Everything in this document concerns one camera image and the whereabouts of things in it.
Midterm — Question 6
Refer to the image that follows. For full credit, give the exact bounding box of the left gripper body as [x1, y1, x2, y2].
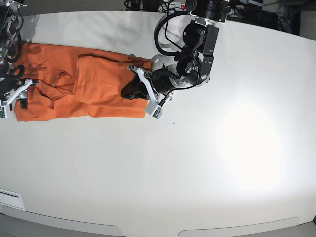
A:
[127, 63, 183, 107]

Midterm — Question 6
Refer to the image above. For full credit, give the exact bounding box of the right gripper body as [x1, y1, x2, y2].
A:
[0, 79, 38, 108]

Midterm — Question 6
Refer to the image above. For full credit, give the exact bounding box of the orange T-shirt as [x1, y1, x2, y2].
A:
[14, 43, 152, 122]

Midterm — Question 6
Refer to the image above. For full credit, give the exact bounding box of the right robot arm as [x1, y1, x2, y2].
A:
[0, 0, 38, 118]

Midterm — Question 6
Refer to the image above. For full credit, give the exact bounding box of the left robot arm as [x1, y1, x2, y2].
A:
[121, 0, 229, 106]

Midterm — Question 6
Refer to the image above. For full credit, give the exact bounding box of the white power strip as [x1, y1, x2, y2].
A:
[158, 0, 185, 13]

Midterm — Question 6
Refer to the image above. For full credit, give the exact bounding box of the white paper label sheet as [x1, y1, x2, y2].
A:
[0, 189, 25, 211]

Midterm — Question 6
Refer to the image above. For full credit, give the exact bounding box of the black electronics box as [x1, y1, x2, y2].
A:
[243, 9, 279, 30]

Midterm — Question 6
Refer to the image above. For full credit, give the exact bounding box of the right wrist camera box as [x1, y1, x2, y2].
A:
[0, 104, 11, 119]

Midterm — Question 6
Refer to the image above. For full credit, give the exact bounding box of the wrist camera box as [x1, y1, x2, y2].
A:
[144, 100, 162, 119]
[0, 104, 11, 119]

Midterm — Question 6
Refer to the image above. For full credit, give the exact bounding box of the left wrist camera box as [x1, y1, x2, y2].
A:
[144, 100, 162, 119]

